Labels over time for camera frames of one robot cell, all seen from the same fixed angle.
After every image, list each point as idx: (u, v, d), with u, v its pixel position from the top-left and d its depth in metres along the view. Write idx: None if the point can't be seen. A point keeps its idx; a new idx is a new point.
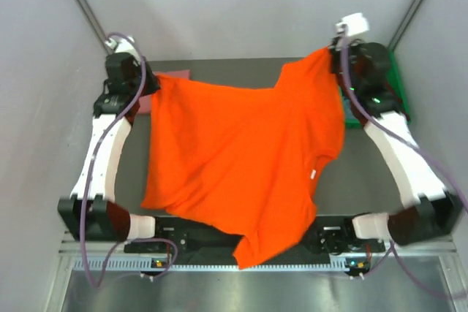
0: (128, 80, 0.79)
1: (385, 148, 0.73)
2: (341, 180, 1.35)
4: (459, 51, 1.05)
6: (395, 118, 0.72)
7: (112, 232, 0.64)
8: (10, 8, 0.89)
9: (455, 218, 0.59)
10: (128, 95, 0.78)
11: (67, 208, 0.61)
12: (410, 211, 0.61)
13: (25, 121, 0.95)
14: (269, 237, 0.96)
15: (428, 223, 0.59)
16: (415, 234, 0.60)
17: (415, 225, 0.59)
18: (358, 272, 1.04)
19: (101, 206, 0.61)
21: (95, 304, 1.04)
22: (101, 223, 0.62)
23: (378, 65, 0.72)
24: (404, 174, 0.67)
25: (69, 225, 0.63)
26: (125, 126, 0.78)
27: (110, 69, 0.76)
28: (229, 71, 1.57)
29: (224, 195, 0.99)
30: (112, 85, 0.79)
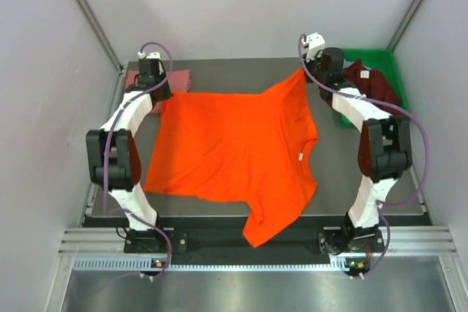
0: (153, 73, 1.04)
1: (348, 112, 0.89)
2: (333, 172, 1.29)
4: (458, 51, 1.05)
6: (352, 90, 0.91)
7: (128, 171, 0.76)
8: (9, 8, 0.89)
9: (403, 135, 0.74)
10: (151, 79, 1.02)
11: (95, 135, 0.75)
12: (365, 132, 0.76)
13: (27, 121, 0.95)
14: (271, 207, 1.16)
15: (379, 135, 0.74)
16: (373, 147, 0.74)
17: (370, 138, 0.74)
18: (357, 272, 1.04)
19: (123, 134, 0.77)
21: (95, 304, 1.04)
22: (121, 154, 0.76)
23: (334, 60, 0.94)
24: (359, 117, 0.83)
25: (92, 153, 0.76)
26: (147, 102, 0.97)
27: (142, 65, 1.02)
28: (229, 71, 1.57)
29: (231, 172, 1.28)
30: (141, 78, 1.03)
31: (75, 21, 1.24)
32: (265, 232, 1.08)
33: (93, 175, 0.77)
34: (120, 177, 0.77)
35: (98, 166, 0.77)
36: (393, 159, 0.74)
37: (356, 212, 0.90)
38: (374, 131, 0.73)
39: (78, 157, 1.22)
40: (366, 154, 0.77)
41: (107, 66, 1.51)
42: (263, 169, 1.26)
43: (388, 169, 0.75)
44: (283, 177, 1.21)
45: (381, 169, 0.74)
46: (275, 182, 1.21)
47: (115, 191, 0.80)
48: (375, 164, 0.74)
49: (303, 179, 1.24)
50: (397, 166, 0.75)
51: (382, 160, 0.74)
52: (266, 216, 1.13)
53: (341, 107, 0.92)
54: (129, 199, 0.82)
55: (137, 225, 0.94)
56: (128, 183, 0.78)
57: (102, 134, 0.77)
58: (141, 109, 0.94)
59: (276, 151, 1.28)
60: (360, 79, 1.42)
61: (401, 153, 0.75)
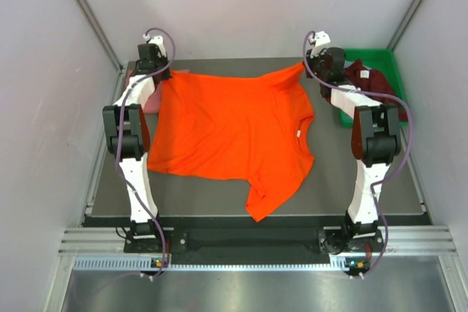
0: (153, 58, 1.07)
1: (344, 105, 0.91)
2: (335, 170, 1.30)
4: (458, 50, 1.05)
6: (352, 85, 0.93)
7: (140, 139, 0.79)
8: (9, 8, 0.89)
9: (392, 120, 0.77)
10: (152, 63, 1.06)
11: (110, 108, 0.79)
12: (356, 117, 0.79)
13: (26, 121, 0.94)
14: (271, 181, 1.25)
15: (368, 119, 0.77)
16: (363, 130, 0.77)
17: (360, 122, 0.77)
18: (357, 272, 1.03)
19: (134, 107, 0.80)
21: (95, 304, 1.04)
22: (134, 125, 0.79)
23: (336, 61, 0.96)
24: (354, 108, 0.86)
25: (107, 125, 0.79)
26: (151, 85, 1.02)
27: (142, 51, 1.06)
28: (229, 71, 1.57)
29: (231, 151, 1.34)
30: (141, 63, 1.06)
31: (75, 21, 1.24)
32: (265, 208, 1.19)
33: (109, 146, 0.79)
34: (133, 147, 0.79)
35: (113, 137, 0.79)
36: (382, 143, 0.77)
37: (355, 207, 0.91)
38: (363, 115, 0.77)
39: (77, 157, 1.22)
40: (358, 138, 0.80)
41: (107, 66, 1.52)
42: (262, 147, 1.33)
43: (379, 153, 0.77)
44: (282, 156, 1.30)
45: (371, 151, 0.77)
46: (274, 160, 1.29)
47: (124, 161, 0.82)
48: (365, 147, 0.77)
49: (300, 155, 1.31)
50: (387, 151, 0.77)
51: (372, 142, 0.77)
52: (267, 193, 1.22)
53: (338, 101, 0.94)
54: (137, 172, 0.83)
55: (138, 215, 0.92)
56: (141, 152, 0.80)
57: (115, 109, 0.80)
58: (146, 90, 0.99)
59: (274, 131, 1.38)
60: (360, 79, 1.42)
61: (390, 138, 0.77)
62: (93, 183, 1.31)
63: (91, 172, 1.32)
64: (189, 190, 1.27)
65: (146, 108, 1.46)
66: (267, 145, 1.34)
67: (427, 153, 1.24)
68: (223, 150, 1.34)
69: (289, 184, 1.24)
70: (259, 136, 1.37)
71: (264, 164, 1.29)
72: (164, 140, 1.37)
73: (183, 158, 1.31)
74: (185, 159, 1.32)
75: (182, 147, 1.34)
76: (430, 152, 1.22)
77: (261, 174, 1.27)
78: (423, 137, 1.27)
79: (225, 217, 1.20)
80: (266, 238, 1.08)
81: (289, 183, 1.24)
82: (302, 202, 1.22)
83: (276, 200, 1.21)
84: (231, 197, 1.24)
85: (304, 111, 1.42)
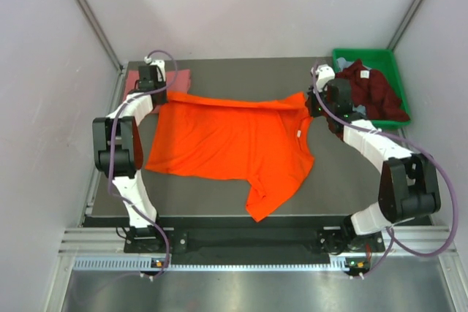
0: (153, 79, 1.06)
1: (363, 149, 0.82)
2: (335, 170, 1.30)
4: (460, 51, 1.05)
6: (365, 123, 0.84)
7: (131, 156, 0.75)
8: (9, 8, 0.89)
9: (428, 175, 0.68)
10: (151, 82, 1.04)
11: (102, 120, 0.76)
12: (385, 173, 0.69)
13: (26, 120, 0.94)
14: (272, 182, 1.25)
15: (404, 177, 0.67)
16: (396, 191, 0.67)
17: (394, 181, 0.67)
18: (358, 272, 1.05)
19: (128, 120, 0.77)
21: (95, 305, 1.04)
22: (126, 139, 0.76)
23: (341, 90, 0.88)
24: (376, 154, 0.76)
25: (97, 138, 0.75)
26: (148, 102, 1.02)
27: (141, 71, 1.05)
28: (229, 71, 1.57)
29: (231, 152, 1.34)
30: (141, 83, 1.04)
31: (75, 21, 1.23)
32: (265, 207, 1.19)
33: (97, 161, 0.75)
34: (123, 163, 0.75)
35: (102, 151, 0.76)
36: (419, 202, 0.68)
37: (362, 218, 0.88)
38: (397, 174, 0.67)
39: (77, 157, 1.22)
40: (389, 197, 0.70)
41: (107, 66, 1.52)
42: (262, 148, 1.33)
43: (414, 213, 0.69)
44: (282, 156, 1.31)
45: (405, 213, 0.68)
46: (274, 160, 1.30)
47: (118, 179, 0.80)
48: (401, 210, 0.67)
49: (300, 155, 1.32)
50: (423, 210, 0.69)
51: (408, 204, 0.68)
52: (267, 193, 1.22)
53: (354, 141, 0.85)
54: (130, 185, 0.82)
55: (137, 221, 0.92)
56: (132, 168, 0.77)
57: (107, 120, 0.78)
58: (142, 107, 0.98)
59: (274, 131, 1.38)
60: (361, 79, 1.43)
61: (427, 195, 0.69)
62: (93, 183, 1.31)
63: (91, 172, 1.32)
64: (189, 190, 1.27)
65: None
66: (267, 145, 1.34)
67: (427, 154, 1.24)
68: (223, 150, 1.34)
69: (290, 185, 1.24)
70: (258, 137, 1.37)
71: (264, 164, 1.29)
72: (164, 141, 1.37)
73: (183, 158, 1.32)
74: (184, 159, 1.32)
75: (182, 149, 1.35)
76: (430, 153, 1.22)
77: (261, 174, 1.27)
78: (423, 137, 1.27)
79: (225, 217, 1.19)
80: (267, 238, 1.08)
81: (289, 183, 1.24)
82: (303, 202, 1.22)
83: (276, 199, 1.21)
84: (231, 196, 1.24)
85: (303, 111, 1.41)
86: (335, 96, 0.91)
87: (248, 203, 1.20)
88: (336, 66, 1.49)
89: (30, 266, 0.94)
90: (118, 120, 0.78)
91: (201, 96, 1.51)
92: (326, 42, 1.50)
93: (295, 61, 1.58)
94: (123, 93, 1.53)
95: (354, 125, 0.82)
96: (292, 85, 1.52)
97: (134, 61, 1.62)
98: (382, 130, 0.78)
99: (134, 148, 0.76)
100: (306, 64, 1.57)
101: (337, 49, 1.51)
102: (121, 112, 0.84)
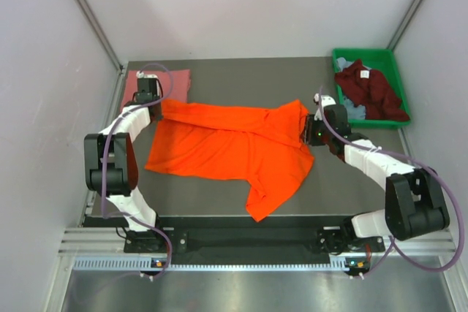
0: (151, 91, 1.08)
1: (364, 167, 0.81)
2: (335, 170, 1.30)
4: (460, 51, 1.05)
6: (365, 142, 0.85)
7: (125, 174, 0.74)
8: (9, 7, 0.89)
9: (433, 190, 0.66)
10: (150, 94, 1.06)
11: (94, 137, 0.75)
12: (389, 189, 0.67)
13: (27, 119, 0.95)
14: (273, 182, 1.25)
15: (407, 193, 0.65)
16: (402, 208, 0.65)
17: (398, 197, 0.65)
18: (357, 272, 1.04)
19: (121, 137, 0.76)
21: (95, 304, 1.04)
22: (121, 156, 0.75)
23: (337, 113, 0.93)
24: (378, 171, 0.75)
25: (89, 156, 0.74)
26: (145, 115, 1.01)
27: (140, 84, 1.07)
28: (229, 71, 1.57)
29: (231, 153, 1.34)
30: (139, 96, 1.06)
31: (75, 21, 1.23)
32: (265, 207, 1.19)
33: (88, 181, 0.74)
34: (117, 182, 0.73)
35: (94, 170, 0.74)
36: (426, 218, 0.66)
37: (364, 223, 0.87)
38: (401, 189, 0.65)
39: (77, 157, 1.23)
40: (395, 214, 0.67)
41: (107, 66, 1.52)
42: (262, 148, 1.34)
43: (423, 230, 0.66)
44: (282, 156, 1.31)
45: (414, 230, 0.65)
46: (274, 161, 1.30)
47: (112, 197, 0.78)
48: (409, 228, 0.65)
49: (300, 155, 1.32)
50: (431, 226, 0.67)
51: (416, 221, 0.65)
52: (267, 193, 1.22)
53: (355, 160, 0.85)
54: (126, 202, 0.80)
55: (136, 226, 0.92)
56: (125, 188, 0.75)
57: (100, 137, 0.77)
58: (139, 121, 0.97)
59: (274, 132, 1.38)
60: (360, 79, 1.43)
61: (433, 210, 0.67)
62: None
63: None
64: (188, 190, 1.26)
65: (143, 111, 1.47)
66: (267, 145, 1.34)
67: (427, 153, 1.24)
68: (222, 150, 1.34)
69: (290, 185, 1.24)
70: (258, 137, 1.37)
71: (263, 165, 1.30)
72: (164, 141, 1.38)
73: (183, 158, 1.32)
74: (184, 159, 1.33)
75: (182, 150, 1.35)
76: (430, 153, 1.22)
77: (261, 174, 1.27)
78: (423, 137, 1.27)
79: (224, 217, 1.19)
80: (265, 238, 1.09)
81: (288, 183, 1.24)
82: (303, 202, 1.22)
83: (276, 199, 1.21)
84: (231, 196, 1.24)
85: (301, 109, 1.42)
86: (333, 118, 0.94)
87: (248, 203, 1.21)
88: (336, 66, 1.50)
89: (31, 265, 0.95)
90: (111, 138, 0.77)
91: (201, 96, 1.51)
92: (326, 42, 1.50)
93: (295, 61, 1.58)
94: (123, 94, 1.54)
95: (355, 145, 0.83)
96: (291, 85, 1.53)
97: (134, 61, 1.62)
98: (381, 148, 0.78)
99: (127, 167, 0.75)
100: (306, 63, 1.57)
101: (337, 49, 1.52)
102: (115, 127, 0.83)
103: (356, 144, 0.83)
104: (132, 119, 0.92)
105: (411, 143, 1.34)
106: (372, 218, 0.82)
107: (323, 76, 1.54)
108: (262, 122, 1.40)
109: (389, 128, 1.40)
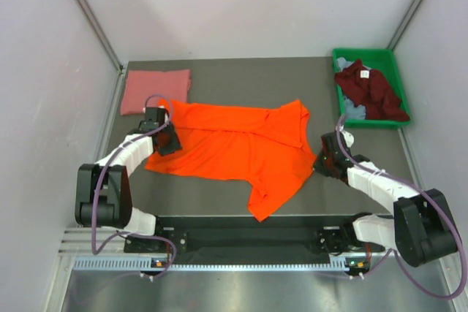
0: (159, 120, 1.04)
1: (369, 190, 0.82)
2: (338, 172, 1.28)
4: (460, 52, 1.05)
6: (368, 164, 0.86)
7: (115, 212, 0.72)
8: (8, 8, 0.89)
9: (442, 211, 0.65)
10: (156, 124, 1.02)
11: (88, 168, 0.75)
12: (397, 215, 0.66)
13: (28, 119, 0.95)
14: (273, 182, 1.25)
15: (417, 217, 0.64)
16: (412, 232, 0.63)
17: (406, 221, 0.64)
18: (357, 272, 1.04)
19: (116, 170, 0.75)
21: (94, 305, 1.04)
22: (114, 191, 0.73)
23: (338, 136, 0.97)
24: (384, 195, 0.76)
25: (82, 188, 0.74)
26: (147, 146, 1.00)
27: (148, 112, 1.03)
28: (229, 71, 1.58)
29: (231, 153, 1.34)
30: (145, 124, 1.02)
31: (75, 22, 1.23)
32: (267, 207, 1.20)
33: (78, 215, 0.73)
34: (107, 219, 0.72)
35: (85, 203, 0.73)
36: (438, 242, 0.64)
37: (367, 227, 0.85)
38: (409, 214, 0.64)
39: (77, 157, 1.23)
40: (406, 240, 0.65)
41: (107, 66, 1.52)
42: (263, 149, 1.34)
43: (437, 255, 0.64)
44: (284, 158, 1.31)
45: (428, 256, 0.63)
46: (276, 161, 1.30)
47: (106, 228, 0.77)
48: (421, 251, 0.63)
49: (301, 155, 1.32)
50: (444, 250, 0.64)
51: (427, 245, 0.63)
52: (268, 193, 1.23)
53: (360, 183, 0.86)
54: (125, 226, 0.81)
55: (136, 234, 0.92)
56: (115, 224, 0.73)
57: (96, 168, 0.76)
58: (140, 150, 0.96)
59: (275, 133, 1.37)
60: (360, 79, 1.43)
61: (445, 234, 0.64)
62: None
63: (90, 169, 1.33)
64: (189, 191, 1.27)
65: (133, 108, 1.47)
66: (268, 146, 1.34)
67: (426, 153, 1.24)
68: (223, 150, 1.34)
69: (292, 185, 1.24)
70: (258, 137, 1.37)
71: (265, 166, 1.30)
72: None
73: (185, 158, 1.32)
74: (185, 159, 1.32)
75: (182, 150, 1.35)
76: (430, 153, 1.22)
77: (262, 175, 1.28)
78: (423, 137, 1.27)
79: (223, 217, 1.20)
80: (264, 238, 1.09)
81: (289, 183, 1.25)
82: (306, 204, 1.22)
83: (277, 199, 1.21)
84: (233, 196, 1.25)
85: (301, 110, 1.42)
86: (331, 144, 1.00)
87: (251, 203, 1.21)
88: (336, 66, 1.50)
89: (31, 266, 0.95)
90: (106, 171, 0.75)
91: (201, 96, 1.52)
92: (326, 42, 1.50)
93: (295, 60, 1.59)
94: (122, 93, 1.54)
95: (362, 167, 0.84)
96: (291, 85, 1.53)
97: (134, 61, 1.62)
98: (385, 172, 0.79)
99: (118, 204, 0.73)
100: (306, 63, 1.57)
101: (337, 50, 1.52)
102: (112, 158, 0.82)
103: (363, 166, 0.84)
104: (132, 150, 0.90)
105: (411, 143, 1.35)
106: (376, 229, 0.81)
107: (323, 76, 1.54)
108: (262, 123, 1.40)
109: (389, 128, 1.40)
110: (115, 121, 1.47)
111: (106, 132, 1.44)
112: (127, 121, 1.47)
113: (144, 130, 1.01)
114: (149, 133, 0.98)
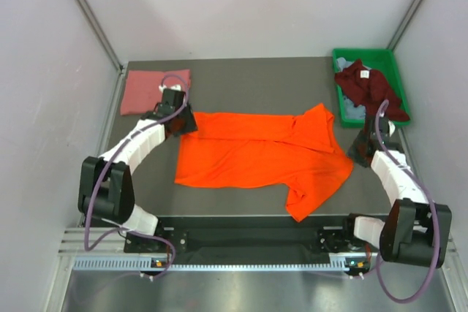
0: (175, 104, 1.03)
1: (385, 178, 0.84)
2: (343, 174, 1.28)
4: (461, 52, 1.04)
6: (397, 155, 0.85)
7: (116, 210, 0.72)
8: (8, 9, 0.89)
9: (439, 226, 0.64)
10: (172, 108, 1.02)
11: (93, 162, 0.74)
12: (393, 210, 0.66)
13: (27, 118, 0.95)
14: (305, 185, 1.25)
15: (410, 221, 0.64)
16: (398, 231, 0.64)
17: (398, 219, 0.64)
18: (357, 272, 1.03)
19: (120, 169, 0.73)
21: (94, 305, 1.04)
22: (113, 188, 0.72)
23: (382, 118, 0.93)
24: (394, 188, 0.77)
25: (85, 180, 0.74)
26: (159, 134, 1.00)
27: (165, 94, 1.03)
28: (229, 71, 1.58)
29: (249, 160, 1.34)
30: (161, 107, 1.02)
31: (74, 22, 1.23)
32: (306, 208, 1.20)
33: (80, 205, 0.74)
34: (105, 212, 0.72)
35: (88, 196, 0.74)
36: (420, 250, 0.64)
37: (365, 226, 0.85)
38: (404, 215, 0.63)
39: (77, 157, 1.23)
40: (389, 235, 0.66)
41: (107, 66, 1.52)
42: (292, 153, 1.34)
43: (412, 261, 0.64)
44: (312, 161, 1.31)
45: (401, 256, 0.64)
46: (306, 164, 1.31)
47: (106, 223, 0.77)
48: (397, 250, 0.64)
49: (330, 157, 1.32)
50: (420, 260, 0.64)
51: (407, 248, 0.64)
52: (306, 193, 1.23)
53: (380, 169, 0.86)
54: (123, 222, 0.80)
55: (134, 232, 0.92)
56: (114, 220, 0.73)
57: (100, 162, 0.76)
58: (151, 138, 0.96)
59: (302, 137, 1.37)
60: (360, 79, 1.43)
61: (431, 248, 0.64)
62: None
63: None
64: (191, 193, 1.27)
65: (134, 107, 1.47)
66: (297, 150, 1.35)
67: (426, 153, 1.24)
68: (248, 157, 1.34)
69: (322, 187, 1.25)
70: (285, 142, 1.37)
71: (297, 168, 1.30)
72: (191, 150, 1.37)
73: (213, 169, 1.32)
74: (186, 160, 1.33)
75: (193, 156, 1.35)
76: (431, 153, 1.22)
77: (297, 177, 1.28)
78: (423, 137, 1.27)
79: (225, 216, 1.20)
80: (257, 238, 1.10)
81: (322, 185, 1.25)
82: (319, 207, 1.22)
83: (316, 199, 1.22)
84: (268, 199, 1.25)
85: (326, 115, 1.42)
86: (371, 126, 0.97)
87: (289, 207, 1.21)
88: (336, 66, 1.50)
89: (30, 266, 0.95)
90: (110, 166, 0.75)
91: (202, 96, 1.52)
92: (326, 42, 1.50)
93: (295, 60, 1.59)
94: (122, 94, 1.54)
95: (387, 155, 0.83)
96: (291, 85, 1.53)
97: (134, 61, 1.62)
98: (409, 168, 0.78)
99: (119, 202, 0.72)
100: (306, 63, 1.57)
101: (337, 50, 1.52)
102: (117, 154, 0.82)
103: (388, 155, 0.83)
104: (140, 142, 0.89)
105: (411, 143, 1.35)
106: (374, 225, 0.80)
107: (323, 76, 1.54)
108: (287, 128, 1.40)
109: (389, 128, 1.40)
110: (115, 121, 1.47)
111: (106, 132, 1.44)
112: (128, 121, 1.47)
113: (159, 113, 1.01)
114: (163, 120, 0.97)
